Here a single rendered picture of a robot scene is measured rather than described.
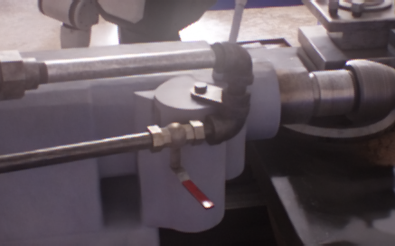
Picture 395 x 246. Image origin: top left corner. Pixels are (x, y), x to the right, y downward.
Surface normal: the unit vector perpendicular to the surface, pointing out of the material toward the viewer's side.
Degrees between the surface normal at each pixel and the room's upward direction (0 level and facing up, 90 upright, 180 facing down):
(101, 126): 86
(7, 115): 82
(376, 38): 90
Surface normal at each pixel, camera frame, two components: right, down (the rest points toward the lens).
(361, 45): 0.14, 0.48
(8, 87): 0.45, 0.59
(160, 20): 0.13, 0.68
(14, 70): 0.46, -0.15
